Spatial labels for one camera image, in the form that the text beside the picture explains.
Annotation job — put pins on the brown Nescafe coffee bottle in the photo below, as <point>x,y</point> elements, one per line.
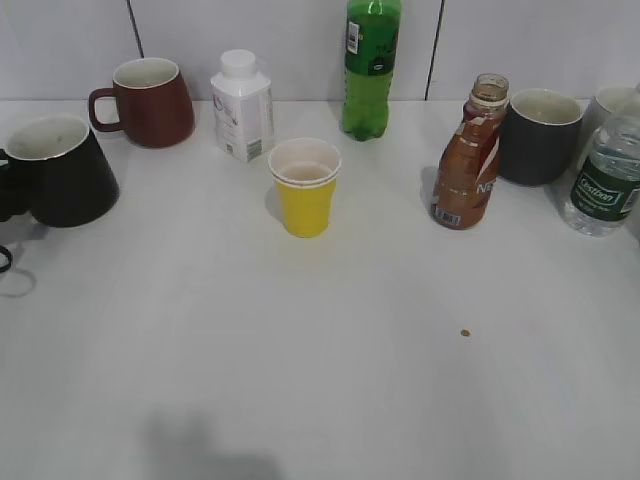
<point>469,165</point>

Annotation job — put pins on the dark red mug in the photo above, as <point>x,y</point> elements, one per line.
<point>153,104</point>

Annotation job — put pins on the black mug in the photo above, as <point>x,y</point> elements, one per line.
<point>57,171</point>

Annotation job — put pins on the green soda bottle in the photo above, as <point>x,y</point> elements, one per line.
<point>371,38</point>

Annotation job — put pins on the yellow paper cup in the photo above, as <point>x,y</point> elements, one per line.
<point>305,172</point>

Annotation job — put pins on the dark grey mug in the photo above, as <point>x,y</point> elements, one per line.
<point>538,136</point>

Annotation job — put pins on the clear water bottle green label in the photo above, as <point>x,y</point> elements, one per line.
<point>606,188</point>

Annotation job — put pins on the white mug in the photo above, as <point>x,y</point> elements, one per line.
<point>600,108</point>

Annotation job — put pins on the white milk carton bottle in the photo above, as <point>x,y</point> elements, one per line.
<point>244,124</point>

